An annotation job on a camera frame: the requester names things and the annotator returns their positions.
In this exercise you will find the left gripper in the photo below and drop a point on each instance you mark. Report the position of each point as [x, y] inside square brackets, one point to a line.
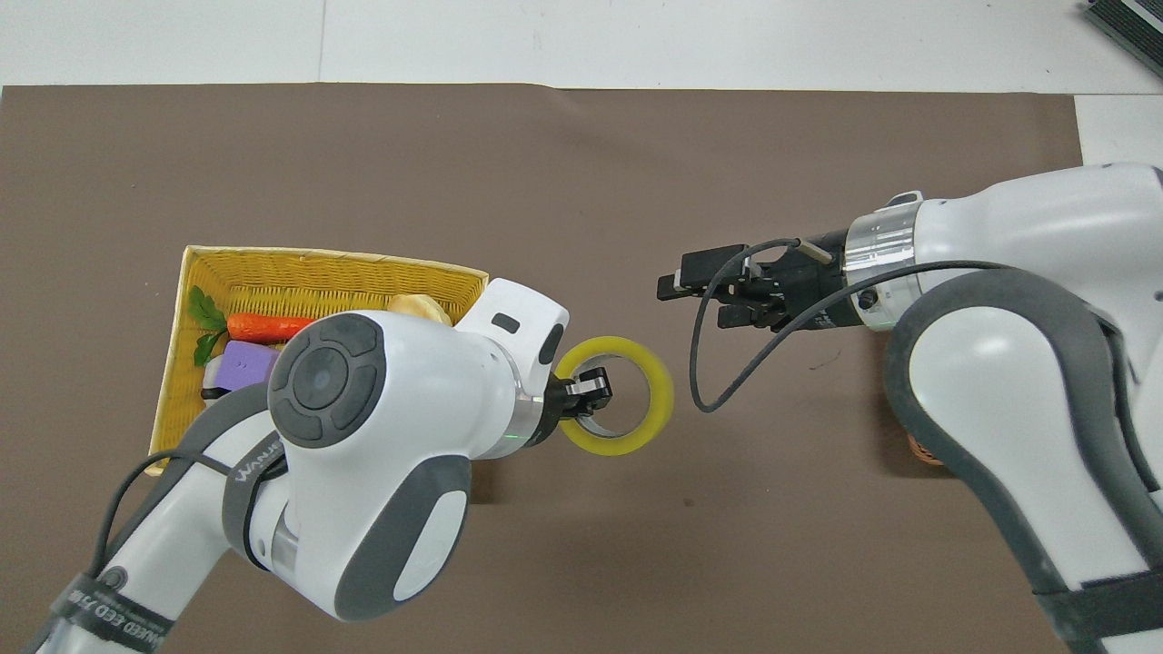
[552, 409]

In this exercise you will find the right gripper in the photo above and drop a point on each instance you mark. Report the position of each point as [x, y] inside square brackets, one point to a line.
[818, 286]

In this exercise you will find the yellow tape roll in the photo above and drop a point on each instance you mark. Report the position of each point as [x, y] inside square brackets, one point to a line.
[659, 400]

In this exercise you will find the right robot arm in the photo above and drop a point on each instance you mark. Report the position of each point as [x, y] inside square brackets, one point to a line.
[1027, 381]

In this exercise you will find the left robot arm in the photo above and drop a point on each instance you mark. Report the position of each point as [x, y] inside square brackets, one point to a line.
[400, 427]

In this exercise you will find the brown woven basket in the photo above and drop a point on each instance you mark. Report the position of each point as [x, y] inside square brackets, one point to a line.
[925, 452]

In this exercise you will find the yellow woven basket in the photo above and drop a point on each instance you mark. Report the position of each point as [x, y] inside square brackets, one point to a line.
[273, 277]

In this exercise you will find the beige toy bread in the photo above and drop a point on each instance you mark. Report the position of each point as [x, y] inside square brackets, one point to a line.
[422, 309]

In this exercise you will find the orange toy carrot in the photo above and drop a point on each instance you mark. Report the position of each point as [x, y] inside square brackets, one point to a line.
[268, 327]

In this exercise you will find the purple toy block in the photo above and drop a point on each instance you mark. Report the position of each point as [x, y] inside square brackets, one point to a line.
[245, 363]

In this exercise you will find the black stand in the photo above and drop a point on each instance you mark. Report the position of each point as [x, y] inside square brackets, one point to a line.
[1131, 23]

